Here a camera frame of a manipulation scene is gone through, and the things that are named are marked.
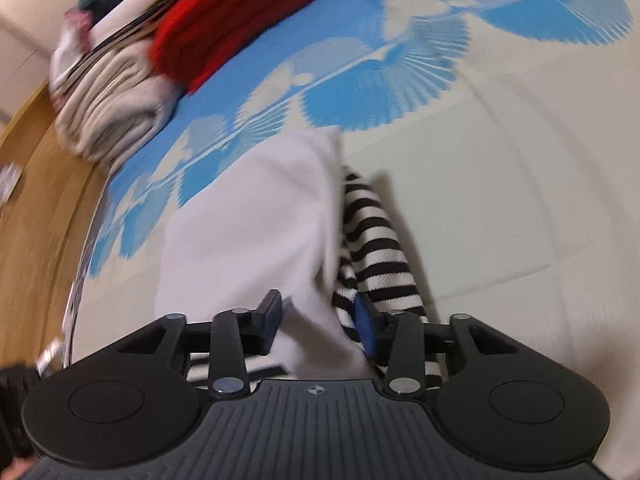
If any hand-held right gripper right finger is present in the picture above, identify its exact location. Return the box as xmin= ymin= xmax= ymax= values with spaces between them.
xmin=352 ymin=292 xmax=521 ymax=401

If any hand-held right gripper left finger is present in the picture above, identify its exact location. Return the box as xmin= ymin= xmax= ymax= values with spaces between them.
xmin=117 ymin=289 xmax=283 ymax=401

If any black white striped garment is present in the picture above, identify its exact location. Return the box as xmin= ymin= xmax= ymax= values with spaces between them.
xmin=155 ymin=127 xmax=443 ymax=391

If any blue white printed bed sheet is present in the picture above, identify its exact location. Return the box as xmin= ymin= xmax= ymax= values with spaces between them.
xmin=65 ymin=0 xmax=640 ymax=480

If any beige folded garment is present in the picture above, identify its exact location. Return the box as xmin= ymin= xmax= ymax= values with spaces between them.
xmin=52 ymin=50 xmax=181 ymax=171

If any dark cloth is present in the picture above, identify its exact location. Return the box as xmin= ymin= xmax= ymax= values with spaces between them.
xmin=0 ymin=364 xmax=38 ymax=461

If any red knit sweater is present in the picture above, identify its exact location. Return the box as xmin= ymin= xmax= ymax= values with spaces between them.
xmin=152 ymin=0 xmax=333 ymax=96

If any pink garment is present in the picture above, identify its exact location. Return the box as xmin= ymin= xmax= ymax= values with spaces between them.
xmin=60 ymin=7 xmax=93 ymax=48

